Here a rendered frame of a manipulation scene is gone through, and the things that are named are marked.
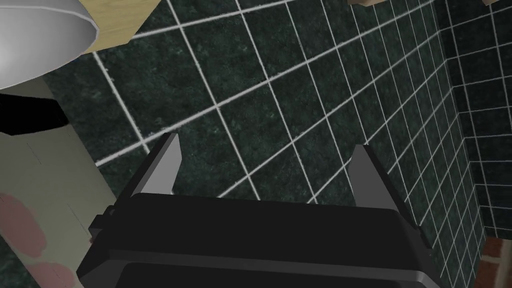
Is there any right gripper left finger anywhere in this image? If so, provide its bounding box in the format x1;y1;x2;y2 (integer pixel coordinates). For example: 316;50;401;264
115;132;183;203

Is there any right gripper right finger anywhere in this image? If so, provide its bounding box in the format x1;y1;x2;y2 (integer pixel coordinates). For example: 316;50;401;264
347;143;419;230

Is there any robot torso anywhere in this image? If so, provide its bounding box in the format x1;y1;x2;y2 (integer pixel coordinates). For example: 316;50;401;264
0;0;119;288

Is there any tan wooden furniture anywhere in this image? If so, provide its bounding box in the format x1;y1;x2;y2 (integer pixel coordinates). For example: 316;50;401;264
78;0;162;55

